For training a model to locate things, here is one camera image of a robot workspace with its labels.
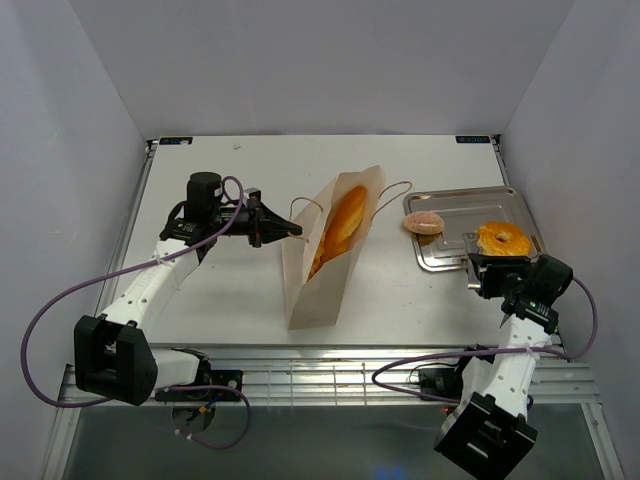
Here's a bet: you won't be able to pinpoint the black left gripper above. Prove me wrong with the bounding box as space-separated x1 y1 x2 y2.
210 197 302 248

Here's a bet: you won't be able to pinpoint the metal bread tongs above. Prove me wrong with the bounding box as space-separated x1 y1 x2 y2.
462 233 481 291

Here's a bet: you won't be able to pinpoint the ring shaped fake bread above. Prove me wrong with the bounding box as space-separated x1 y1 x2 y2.
475 222 531 256

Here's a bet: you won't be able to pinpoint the beige paper bag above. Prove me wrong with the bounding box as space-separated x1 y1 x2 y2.
282 166 390 330

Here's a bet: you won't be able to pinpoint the scored oval fake loaf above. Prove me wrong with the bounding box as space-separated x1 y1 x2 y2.
307 237 325 280

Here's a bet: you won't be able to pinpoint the long baguette fake bread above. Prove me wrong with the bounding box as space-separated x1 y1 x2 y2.
322 186 368 264

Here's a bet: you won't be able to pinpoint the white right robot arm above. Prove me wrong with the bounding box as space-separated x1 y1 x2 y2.
435 253 573 479

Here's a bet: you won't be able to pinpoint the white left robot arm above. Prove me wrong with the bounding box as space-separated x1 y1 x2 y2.
74 172 303 406

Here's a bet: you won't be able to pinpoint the pink sugared fake doughnut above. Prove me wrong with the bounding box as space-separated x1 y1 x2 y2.
402 211 444 235

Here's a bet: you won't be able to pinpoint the metal baking tray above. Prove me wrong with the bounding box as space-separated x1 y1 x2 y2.
403 186 546 273

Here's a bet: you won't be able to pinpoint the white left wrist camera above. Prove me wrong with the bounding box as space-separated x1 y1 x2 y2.
244 187 261 201

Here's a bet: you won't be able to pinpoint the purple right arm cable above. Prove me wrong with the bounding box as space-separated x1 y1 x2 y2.
371 276 600 435

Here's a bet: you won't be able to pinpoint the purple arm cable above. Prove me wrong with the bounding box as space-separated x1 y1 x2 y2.
371 276 600 435
20 175 254 450

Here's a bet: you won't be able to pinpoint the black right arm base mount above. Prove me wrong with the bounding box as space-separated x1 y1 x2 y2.
409 364 463 401

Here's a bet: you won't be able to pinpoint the aluminium frame rail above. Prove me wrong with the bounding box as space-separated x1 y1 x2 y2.
58 344 601 407

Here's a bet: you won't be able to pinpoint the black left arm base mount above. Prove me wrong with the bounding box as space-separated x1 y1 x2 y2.
154 370 244 404

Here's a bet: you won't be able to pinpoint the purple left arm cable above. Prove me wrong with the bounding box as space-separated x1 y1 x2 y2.
20 175 254 450

